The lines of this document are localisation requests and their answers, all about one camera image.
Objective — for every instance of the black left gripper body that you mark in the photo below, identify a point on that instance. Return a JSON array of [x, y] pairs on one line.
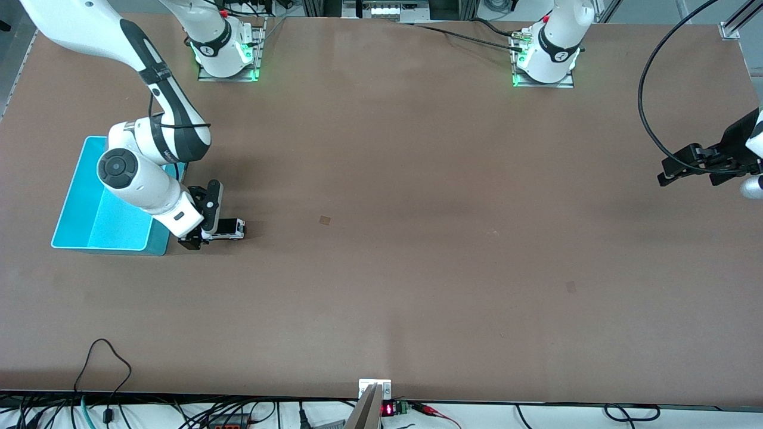
[[737, 141]]

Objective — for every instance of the white toy pickup truck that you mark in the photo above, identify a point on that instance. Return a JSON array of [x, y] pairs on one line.
[[229, 226]]

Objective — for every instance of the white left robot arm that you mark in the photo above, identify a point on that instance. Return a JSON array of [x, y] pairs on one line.
[[554, 53]]

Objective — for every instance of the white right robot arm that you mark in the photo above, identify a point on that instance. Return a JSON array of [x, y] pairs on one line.
[[143, 185]]

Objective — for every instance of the teal plastic storage bin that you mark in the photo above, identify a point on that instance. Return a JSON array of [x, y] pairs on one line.
[[113, 232]]

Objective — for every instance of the aluminium extrusion beam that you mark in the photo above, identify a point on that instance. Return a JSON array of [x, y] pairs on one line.
[[745, 15]]

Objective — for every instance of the orange power strip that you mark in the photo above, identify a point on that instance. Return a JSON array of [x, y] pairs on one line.
[[229, 425]]

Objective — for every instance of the grey aluminium mounting bar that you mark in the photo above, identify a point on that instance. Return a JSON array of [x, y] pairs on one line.
[[363, 414]]

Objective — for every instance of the red digit display module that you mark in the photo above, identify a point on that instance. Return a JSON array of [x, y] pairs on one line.
[[387, 409]]

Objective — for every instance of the white lit equipment box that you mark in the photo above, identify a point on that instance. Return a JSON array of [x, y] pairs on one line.
[[387, 11]]

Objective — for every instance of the green terminal block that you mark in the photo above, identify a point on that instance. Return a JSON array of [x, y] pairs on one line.
[[401, 407]]

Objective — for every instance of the metal corner bracket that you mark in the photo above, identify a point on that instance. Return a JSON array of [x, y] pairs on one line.
[[728, 31]]

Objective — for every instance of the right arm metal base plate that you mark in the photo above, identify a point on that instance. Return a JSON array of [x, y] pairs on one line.
[[226, 78]]

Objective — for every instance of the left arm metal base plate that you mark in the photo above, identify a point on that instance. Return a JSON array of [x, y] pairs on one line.
[[566, 84]]

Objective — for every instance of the small metal table bracket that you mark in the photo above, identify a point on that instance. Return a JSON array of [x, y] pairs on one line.
[[384, 387]]

